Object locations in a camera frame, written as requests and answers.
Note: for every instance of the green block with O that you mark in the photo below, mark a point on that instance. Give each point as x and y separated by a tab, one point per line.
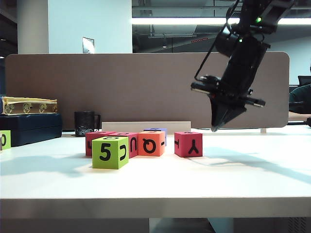
7	140

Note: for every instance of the orange block with Q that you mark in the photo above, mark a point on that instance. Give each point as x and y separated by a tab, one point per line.
143	138

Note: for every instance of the black office chair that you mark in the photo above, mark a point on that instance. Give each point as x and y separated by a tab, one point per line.
303	80

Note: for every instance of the white ceiling light strip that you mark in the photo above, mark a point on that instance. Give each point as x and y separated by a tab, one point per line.
170	21

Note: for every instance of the purple block with R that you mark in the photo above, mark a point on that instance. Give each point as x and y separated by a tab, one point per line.
147	130

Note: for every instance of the red block with Y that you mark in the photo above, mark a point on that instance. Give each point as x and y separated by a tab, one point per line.
184	138

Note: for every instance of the red LED sign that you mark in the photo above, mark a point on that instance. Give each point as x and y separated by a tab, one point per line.
199	40

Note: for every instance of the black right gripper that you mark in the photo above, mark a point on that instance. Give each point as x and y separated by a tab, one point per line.
230	94

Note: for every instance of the green block with 5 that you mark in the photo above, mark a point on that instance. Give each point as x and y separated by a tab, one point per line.
107	163

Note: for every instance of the yellow patterned box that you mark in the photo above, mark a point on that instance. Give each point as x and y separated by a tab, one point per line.
29	102

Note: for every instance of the black mug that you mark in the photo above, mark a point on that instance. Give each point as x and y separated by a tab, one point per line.
83	121

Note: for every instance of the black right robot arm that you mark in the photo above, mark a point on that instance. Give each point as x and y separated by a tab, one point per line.
245	55

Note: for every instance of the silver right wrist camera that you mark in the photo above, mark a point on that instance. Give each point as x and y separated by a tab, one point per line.
198	87

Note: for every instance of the red block with C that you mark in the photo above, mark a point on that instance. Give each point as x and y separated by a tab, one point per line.
89	139

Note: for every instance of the person in dark green top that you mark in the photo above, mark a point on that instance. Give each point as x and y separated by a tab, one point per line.
301	97

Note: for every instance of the dark blue case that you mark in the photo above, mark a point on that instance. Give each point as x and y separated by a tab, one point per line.
31	128

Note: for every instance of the black rounded object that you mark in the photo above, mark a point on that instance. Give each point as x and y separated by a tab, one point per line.
309	122

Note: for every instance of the red block with U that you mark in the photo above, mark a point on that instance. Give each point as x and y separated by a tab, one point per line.
131	154

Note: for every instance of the white divider foot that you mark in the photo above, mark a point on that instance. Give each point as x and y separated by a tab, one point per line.
263	131

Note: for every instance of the brown fabric desk divider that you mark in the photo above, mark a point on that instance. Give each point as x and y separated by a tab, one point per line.
121	89

